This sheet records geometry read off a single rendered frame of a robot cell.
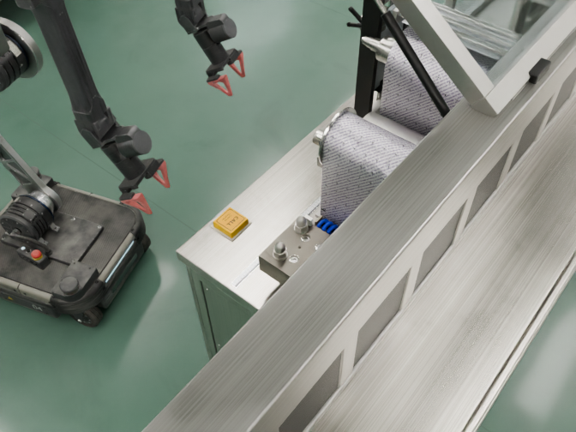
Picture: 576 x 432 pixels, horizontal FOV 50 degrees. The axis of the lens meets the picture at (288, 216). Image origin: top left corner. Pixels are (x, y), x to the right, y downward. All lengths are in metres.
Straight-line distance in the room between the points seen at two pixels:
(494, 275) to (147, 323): 1.87
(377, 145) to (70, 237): 1.63
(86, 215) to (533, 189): 2.01
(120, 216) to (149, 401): 0.78
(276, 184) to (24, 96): 2.32
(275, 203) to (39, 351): 1.33
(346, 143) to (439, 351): 0.60
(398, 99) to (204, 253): 0.65
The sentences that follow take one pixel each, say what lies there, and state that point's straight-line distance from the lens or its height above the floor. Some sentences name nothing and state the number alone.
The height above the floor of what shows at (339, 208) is 1.09.
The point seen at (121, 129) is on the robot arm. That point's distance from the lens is 1.50.
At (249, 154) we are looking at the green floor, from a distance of 3.19.
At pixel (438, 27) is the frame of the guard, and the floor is 1.75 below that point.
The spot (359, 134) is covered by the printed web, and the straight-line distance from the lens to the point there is 1.36.
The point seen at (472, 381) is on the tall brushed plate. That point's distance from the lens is 0.90.
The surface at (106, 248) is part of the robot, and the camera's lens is 2.60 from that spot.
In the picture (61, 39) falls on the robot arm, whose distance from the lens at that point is 1.37.
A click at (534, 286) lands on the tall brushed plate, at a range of 1.01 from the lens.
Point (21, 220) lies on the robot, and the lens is 2.59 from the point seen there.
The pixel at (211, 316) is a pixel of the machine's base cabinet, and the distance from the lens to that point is 1.85.
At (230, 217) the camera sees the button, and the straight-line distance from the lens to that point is 1.71.
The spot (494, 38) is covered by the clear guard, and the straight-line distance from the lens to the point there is 0.99.
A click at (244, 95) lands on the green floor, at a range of 3.55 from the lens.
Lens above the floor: 2.23
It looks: 50 degrees down
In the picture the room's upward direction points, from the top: 1 degrees counter-clockwise
